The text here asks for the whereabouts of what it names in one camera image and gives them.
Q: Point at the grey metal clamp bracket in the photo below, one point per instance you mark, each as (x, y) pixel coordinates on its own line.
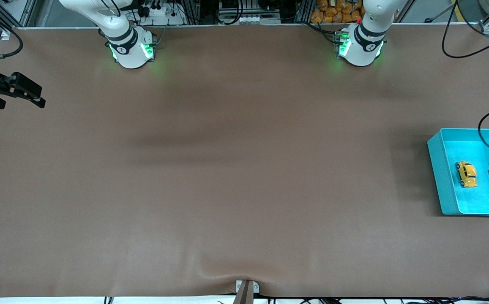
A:
(247, 288)

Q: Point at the turquoise plastic bin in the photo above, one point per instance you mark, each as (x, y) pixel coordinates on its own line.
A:
(447, 190)

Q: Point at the white terminal connector strip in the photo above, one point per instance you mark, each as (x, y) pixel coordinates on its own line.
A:
(250, 20)

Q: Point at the orange packets pile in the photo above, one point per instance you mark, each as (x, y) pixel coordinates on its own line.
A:
(337, 10)

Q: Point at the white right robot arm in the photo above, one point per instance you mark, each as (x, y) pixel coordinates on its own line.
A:
(130, 50)

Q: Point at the yellow beetle toy car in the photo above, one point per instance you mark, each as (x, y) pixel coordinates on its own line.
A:
(466, 173)

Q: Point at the white power strip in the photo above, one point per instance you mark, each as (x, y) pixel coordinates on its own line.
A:
(162, 14)

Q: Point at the brown table cover cloth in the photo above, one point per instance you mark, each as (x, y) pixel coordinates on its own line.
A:
(244, 169)

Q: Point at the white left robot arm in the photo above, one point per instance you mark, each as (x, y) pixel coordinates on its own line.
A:
(362, 48)

